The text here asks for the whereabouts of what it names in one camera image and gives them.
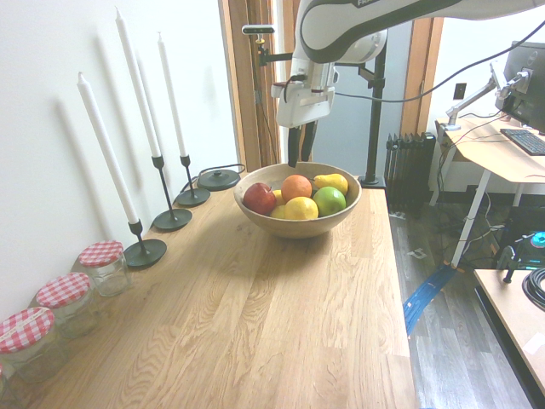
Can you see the black computer monitor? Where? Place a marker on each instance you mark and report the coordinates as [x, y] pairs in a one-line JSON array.
[[536, 98]]

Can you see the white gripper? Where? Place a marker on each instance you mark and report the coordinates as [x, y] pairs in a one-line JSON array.
[[304, 111]]

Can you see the black pole camera stand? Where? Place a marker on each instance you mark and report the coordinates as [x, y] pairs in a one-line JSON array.
[[376, 128]]

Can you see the black stereo camera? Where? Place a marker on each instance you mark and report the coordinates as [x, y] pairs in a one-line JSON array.
[[257, 30]]

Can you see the wooden table black frame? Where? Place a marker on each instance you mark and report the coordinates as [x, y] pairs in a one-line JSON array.
[[519, 332]]

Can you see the short white taper candle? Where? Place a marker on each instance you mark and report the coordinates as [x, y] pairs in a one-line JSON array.
[[108, 153]]

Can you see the glass jar red checkered lid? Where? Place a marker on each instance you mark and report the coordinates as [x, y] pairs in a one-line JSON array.
[[106, 277], [68, 307]]

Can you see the tall white taper candle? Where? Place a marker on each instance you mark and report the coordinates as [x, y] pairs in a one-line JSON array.
[[138, 85]]

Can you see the yellow pear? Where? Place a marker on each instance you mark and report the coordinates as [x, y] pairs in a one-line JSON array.
[[334, 181]]

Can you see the wooden door frame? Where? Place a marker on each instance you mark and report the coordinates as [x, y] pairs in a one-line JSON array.
[[240, 106]]

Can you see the wooden desk white legs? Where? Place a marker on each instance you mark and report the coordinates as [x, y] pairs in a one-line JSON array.
[[481, 153]]

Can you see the black round appliance base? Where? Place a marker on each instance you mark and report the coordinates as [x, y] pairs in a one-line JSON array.
[[219, 180]]

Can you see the blue floor strip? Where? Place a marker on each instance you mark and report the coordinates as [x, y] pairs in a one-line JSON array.
[[426, 294]]

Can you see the black clamp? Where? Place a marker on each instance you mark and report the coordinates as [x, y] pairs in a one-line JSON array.
[[509, 272]]

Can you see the red apple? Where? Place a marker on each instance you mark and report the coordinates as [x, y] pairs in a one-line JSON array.
[[259, 198]]

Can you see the black radiator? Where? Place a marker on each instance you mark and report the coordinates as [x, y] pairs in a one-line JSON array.
[[411, 170]]

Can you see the orange fruit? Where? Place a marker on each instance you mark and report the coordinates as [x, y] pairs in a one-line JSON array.
[[296, 186]]

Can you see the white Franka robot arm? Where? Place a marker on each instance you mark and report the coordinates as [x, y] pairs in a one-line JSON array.
[[328, 25]]

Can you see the green apple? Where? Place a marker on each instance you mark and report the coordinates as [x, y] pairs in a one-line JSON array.
[[328, 201]]

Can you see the yellow lemon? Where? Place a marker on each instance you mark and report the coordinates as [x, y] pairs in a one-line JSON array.
[[279, 197], [277, 212]]

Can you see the glass jar labelled checkered lid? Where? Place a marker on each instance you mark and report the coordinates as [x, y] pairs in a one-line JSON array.
[[30, 349]]

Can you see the black candle holder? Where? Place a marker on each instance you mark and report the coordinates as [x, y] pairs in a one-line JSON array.
[[145, 255], [193, 198], [172, 220]]

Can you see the black keyboard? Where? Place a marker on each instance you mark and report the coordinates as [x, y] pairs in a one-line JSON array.
[[528, 141]]

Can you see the yellow apple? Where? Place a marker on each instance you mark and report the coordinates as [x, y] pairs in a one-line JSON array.
[[301, 208]]

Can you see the wooden fruit bowl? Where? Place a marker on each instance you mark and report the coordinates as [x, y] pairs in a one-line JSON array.
[[298, 228]]

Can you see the medium white taper candle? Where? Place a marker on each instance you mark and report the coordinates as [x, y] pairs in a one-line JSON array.
[[172, 98]]

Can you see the teal round object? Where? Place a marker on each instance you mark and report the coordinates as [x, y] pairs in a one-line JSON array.
[[538, 239]]

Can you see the dark wall outlet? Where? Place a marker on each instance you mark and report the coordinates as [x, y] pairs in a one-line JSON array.
[[460, 90]]

